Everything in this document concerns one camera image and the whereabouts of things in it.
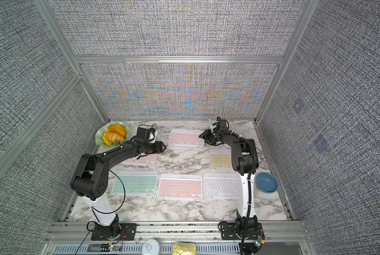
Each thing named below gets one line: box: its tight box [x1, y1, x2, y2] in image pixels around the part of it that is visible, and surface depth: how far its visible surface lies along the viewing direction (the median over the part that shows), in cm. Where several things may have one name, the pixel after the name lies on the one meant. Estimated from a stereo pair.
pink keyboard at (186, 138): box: [168, 128, 205, 149], surface depth 108 cm
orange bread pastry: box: [101, 123, 126, 146], surface depth 105 cm
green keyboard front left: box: [111, 170, 159, 196], surface depth 91 cm
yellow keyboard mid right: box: [208, 149, 233, 169], surface depth 99 cm
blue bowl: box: [255, 172, 279, 194], surface depth 89 cm
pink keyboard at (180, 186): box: [157, 173, 203, 201], surface depth 89 cm
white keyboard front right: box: [203, 172, 241, 199], surface depth 88 cm
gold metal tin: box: [171, 242, 197, 255], surface depth 67 cm
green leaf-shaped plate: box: [95, 121, 133, 147], surface depth 105 cm
